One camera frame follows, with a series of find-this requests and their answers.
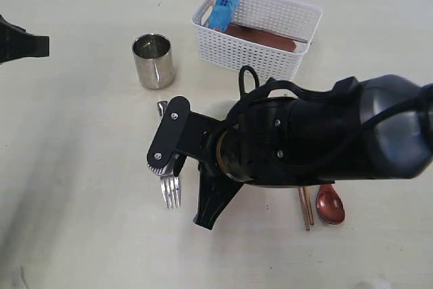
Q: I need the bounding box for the blue snack packet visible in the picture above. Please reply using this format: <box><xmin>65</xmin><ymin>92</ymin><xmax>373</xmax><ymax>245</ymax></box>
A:
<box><xmin>205</xmin><ymin>0</ymin><xmax>240</xmax><ymax>32</ymax></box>

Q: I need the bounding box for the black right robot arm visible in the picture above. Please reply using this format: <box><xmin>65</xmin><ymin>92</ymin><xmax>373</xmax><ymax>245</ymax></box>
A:
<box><xmin>193</xmin><ymin>74</ymin><xmax>432</xmax><ymax>229</ymax></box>

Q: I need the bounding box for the dark flat plate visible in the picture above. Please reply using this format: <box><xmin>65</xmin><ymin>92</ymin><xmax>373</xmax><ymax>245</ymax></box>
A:
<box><xmin>225</xmin><ymin>25</ymin><xmax>296</xmax><ymax>52</ymax></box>

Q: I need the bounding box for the silver metal knife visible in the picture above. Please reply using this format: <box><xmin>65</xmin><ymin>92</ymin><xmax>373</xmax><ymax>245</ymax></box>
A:
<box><xmin>230</xmin><ymin>23</ymin><xmax>309</xmax><ymax>43</ymax></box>

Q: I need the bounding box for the wooden chopstick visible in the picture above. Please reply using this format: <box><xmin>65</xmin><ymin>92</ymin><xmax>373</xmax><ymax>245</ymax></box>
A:
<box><xmin>303</xmin><ymin>187</ymin><xmax>315</xmax><ymax>225</ymax></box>
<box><xmin>298</xmin><ymin>187</ymin><xmax>310</xmax><ymax>231</ymax></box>

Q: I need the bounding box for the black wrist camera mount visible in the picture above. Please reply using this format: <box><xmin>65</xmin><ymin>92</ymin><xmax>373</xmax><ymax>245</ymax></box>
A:
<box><xmin>147</xmin><ymin>96</ymin><xmax>222</xmax><ymax>176</ymax></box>

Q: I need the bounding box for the shiny steel cup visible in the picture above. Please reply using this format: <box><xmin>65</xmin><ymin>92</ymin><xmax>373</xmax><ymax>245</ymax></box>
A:
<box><xmin>132</xmin><ymin>33</ymin><xmax>175</xmax><ymax>89</ymax></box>

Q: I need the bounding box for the white perforated plastic basket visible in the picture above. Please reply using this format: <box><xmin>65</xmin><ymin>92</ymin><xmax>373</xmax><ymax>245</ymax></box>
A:
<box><xmin>191</xmin><ymin>0</ymin><xmax>323</xmax><ymax>80</ymax></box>

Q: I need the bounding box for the silver metal fork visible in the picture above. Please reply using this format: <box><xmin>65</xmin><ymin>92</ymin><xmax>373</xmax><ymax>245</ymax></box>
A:
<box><xmin>156</xmin><ymin>99</ymin><xmax>183</xmax><ymax>210</ymax></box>

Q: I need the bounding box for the brown wooden spoon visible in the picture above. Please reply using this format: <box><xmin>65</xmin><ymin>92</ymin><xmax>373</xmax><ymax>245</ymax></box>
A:
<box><xmin>315</xmin><ymin>184</ymin><xmax>346</xmax><ymax>225</ymax></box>

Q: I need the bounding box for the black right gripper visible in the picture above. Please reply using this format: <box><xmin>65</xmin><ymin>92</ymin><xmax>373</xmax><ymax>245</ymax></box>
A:
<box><xmin>193</xmin><ymin>97</ymin><xmax>304</xmax><ymax>230</ymax></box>

